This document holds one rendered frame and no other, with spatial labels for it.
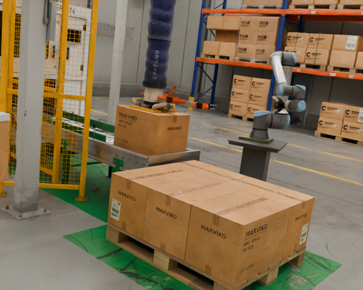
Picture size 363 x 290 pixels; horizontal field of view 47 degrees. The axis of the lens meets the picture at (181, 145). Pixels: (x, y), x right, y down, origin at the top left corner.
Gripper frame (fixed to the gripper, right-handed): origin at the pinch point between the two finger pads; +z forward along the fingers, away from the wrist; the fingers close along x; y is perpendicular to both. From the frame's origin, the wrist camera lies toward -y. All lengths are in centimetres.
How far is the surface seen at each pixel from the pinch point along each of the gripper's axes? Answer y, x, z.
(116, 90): -20, -10, 351
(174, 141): 71, 39, 50
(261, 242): 96, 87, -88
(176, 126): 71, 25, 48
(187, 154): 58, 50, 47
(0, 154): 235, 37, -11
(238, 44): -520, -162, 612
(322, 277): 29, 124, -88
